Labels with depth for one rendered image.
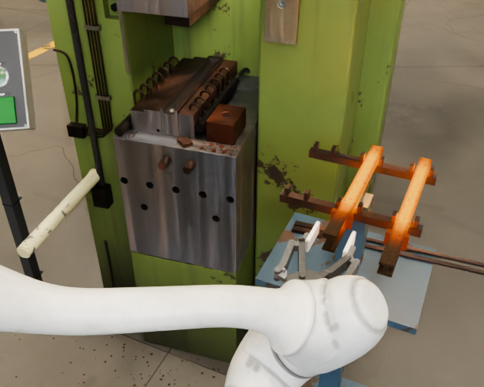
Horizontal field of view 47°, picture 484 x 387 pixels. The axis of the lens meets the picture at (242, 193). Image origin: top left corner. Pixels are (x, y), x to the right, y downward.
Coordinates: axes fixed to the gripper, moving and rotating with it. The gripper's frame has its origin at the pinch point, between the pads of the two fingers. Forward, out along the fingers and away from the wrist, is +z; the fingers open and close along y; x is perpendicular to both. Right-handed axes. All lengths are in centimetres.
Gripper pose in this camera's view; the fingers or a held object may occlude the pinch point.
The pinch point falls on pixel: (331, 239)
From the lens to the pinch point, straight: 112.7
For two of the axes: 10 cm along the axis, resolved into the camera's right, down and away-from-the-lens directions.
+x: 0.0, -8.1, -5.8
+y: 9.1, 2.5, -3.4
